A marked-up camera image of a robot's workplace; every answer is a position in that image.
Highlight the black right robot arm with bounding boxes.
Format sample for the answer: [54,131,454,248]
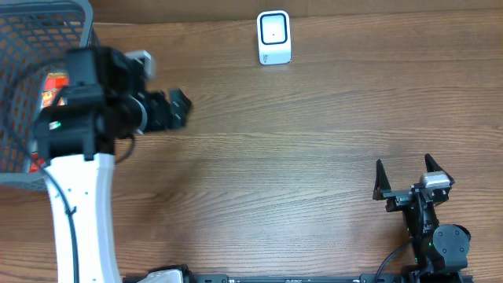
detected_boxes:
[373,153,472,282]

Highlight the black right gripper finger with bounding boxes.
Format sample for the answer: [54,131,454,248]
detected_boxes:
[373,159,391,200]
[424,153,455,185]

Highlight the white barcode scanner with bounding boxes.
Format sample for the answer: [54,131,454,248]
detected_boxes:
[256,10,292,65]

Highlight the orange noodle packet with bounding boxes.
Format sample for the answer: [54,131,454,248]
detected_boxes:
[29,72,69,173]

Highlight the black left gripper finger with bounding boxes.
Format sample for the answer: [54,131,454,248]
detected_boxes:
[171,105,191,129]
[169,88,193,114]

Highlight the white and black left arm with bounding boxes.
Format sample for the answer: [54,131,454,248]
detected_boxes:
[34,47,192,282]

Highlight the grey plastic mesh basket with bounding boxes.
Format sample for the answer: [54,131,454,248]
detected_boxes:
[1,0,99,191]

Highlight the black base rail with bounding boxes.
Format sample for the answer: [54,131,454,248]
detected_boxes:
[122,265,475,283]

